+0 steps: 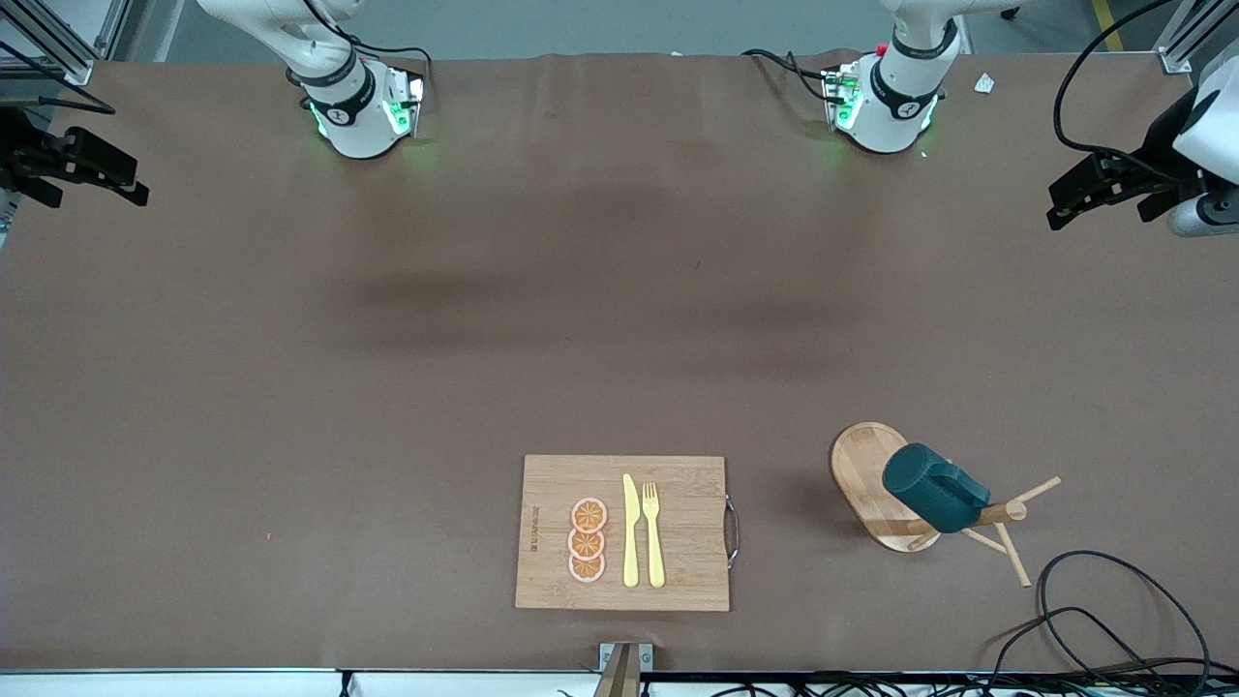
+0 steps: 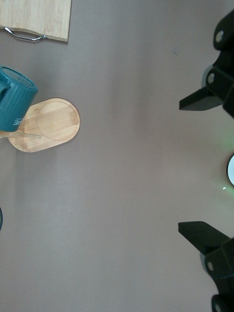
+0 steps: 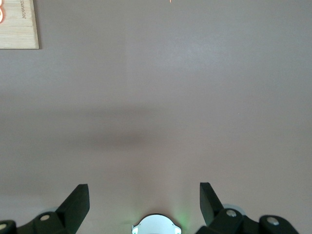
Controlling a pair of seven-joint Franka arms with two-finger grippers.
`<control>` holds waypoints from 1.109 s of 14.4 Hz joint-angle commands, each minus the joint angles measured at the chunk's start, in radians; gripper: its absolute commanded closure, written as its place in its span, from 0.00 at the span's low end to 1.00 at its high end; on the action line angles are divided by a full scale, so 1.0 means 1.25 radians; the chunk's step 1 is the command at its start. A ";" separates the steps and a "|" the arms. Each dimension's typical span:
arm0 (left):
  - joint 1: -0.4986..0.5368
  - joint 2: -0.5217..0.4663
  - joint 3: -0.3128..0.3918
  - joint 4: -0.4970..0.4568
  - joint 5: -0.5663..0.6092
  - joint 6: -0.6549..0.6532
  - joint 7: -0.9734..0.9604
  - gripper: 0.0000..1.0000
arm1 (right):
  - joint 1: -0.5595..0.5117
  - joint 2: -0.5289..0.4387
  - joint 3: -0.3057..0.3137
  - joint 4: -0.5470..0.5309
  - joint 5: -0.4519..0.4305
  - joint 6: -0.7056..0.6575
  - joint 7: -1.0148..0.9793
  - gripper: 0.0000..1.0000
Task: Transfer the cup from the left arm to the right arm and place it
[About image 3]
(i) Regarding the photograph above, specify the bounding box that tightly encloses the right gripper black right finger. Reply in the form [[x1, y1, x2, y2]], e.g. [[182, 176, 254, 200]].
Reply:
[[196, 182, 300, 234]]

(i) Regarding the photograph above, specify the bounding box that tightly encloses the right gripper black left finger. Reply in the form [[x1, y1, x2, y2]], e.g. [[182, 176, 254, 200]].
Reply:
[[0, 184, 90, 234]]

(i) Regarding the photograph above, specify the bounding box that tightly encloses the bamboo cutting board with handle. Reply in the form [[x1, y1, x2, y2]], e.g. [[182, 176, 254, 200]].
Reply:
[[0, 0, 39, 50]]

